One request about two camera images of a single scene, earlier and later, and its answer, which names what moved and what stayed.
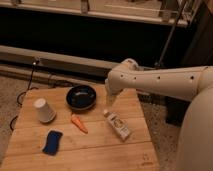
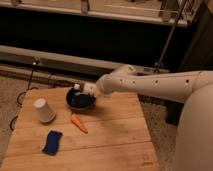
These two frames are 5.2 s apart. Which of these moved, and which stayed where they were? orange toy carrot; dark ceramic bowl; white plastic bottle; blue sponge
Moved: white plastic bottle
Stayed: orange toy carrot; blue sponge; dark ceramic bowl
